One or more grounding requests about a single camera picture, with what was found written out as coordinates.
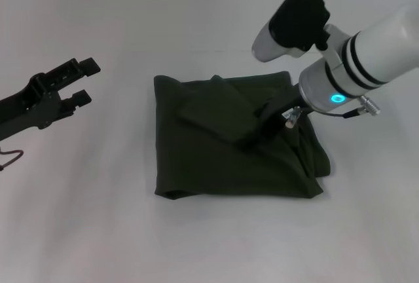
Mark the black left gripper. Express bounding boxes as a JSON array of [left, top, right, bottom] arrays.
[[0, 56, 101, 143]]

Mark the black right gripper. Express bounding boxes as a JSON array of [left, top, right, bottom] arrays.
[[236, 82, 316, 151]]

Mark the dark green FREE! t-shirt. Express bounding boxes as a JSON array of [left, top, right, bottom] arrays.
[[153, 70, 332, 201]]

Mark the dark left gripper cable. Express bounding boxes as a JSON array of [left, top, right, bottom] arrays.
[[0, 147, 25, 172]]

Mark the dark gripper cable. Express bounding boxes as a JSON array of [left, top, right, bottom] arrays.
[[0, 147, 25, 172], [282, 95, 383, 130]]

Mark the dark right gripper cable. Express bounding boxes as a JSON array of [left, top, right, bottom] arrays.
[[282, 95, 383, 130]]

